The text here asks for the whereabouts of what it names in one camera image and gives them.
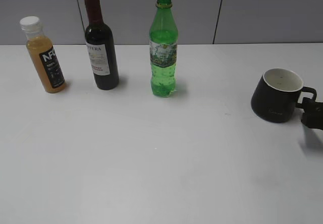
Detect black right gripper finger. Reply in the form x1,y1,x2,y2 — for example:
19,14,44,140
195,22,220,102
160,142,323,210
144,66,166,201
301,108,323,130
302,97,318,110

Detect green sprite bottle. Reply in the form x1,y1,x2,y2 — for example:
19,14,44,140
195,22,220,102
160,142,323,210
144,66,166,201
149,0,178,97

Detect orange juice bottle white cap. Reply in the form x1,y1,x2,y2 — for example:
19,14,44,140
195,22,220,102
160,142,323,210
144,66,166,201
20,16,66,93

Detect dark red wine bottle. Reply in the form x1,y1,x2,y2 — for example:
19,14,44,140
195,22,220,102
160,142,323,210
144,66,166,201
84,0,119,90

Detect black mug white inside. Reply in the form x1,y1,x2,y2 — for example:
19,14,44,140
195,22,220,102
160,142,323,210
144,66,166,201
251,68,317,123

